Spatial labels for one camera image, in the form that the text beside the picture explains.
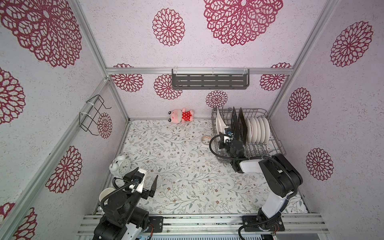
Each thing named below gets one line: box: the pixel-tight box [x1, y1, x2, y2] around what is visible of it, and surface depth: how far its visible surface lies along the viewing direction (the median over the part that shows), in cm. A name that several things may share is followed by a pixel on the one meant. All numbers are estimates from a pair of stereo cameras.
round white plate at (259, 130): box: [254, 117, 261, 144], surface depth 97 cm
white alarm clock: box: [109, 154, 131, 177], surface depth 86 cm
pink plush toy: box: [168, 107, 195, 124], surface depth 119 cm
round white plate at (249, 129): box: [244, 116, 252, 144], surface depth 97 cm
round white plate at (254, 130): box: [249, 117, 258, 144], surface depth 99 cm
